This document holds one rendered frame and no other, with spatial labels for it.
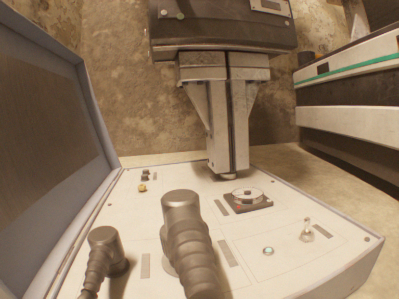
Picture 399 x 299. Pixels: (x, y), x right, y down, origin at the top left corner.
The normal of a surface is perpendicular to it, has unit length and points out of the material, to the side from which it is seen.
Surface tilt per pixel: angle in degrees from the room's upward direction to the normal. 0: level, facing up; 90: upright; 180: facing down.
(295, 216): 0
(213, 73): 90
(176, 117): 90
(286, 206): 0
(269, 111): 90
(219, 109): 90
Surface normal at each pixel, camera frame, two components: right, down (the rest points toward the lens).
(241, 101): 0.19, 0.17
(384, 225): -0.07, -0.98
